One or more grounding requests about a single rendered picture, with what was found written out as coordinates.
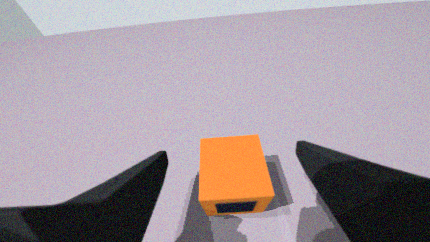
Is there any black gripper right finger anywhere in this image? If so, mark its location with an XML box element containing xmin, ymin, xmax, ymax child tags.
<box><xmin>295</xmin><ymin>141</ymin><xmax>430</xmax><ymax>242</ymax></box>

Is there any orange block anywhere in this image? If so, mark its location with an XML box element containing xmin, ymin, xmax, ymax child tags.
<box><xmin>199</xmin><ymin>135</ymin><xmax>274</xmax><ymax>216</ymax></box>

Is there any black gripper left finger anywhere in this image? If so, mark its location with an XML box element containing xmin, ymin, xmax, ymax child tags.
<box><xmin>0</xmin><ymin>151</ymin><xmax>168</xmax><ymax>242</ymax></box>

